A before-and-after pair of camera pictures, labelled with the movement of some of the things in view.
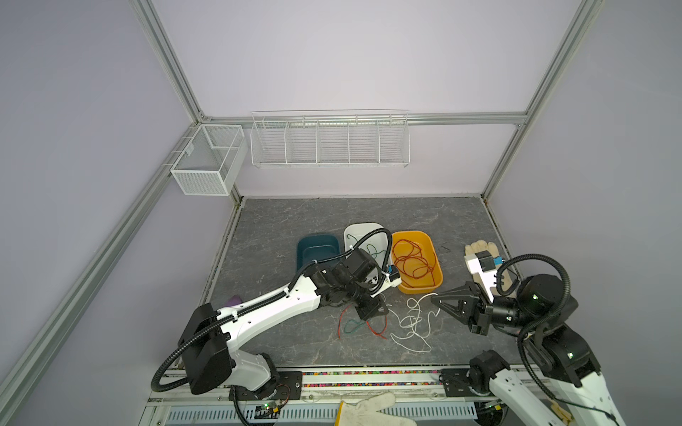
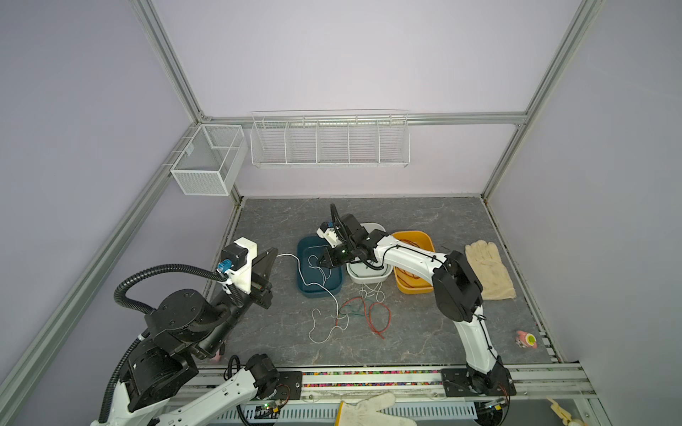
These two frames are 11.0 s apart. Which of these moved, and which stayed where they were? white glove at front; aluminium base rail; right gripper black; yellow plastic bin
Moved: right gripper black
Stayed: aluminium base rail; yellow plastic bin; white glove at front
